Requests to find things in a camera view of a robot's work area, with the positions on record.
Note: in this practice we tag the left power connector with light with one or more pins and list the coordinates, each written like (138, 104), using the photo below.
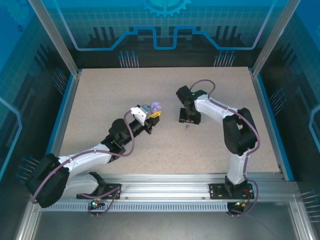
(95, 203)

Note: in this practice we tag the aluminium mounting rail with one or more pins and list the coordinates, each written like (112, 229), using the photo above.
(162, 186)

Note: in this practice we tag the left aluminium frame post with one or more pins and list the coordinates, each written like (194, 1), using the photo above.
(56, 37)

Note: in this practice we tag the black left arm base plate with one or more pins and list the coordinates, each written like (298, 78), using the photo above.
(113, 190)

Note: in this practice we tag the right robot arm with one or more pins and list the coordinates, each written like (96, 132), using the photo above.
(240, 135)

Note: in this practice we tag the left aluminium side rail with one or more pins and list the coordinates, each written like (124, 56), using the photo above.
(64, 120)

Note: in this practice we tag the metal bottom panel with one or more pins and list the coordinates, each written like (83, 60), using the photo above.
(162, 225)

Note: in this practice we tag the right aluminium side rail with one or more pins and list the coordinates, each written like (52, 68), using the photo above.
(268, 120)

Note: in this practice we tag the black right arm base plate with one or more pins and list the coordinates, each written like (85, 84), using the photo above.
(216, 191)

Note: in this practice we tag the aluminium frame post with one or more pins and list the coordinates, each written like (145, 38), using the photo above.
(56, 37)
(273, 37)

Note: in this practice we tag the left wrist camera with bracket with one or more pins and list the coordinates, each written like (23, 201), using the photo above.
(137, 112)

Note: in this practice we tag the aluminium side rail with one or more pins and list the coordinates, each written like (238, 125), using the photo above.
(64, 120)
(268, 120)

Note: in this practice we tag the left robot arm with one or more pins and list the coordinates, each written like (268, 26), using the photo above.
(80, 160)

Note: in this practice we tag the right aluminium frame post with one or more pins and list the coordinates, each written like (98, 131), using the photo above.
(273, 37)

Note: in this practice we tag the purple earbud charging case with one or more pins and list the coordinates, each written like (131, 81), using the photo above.
(156, 106)

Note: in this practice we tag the right power connector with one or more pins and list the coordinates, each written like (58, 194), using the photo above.
(240, 203)

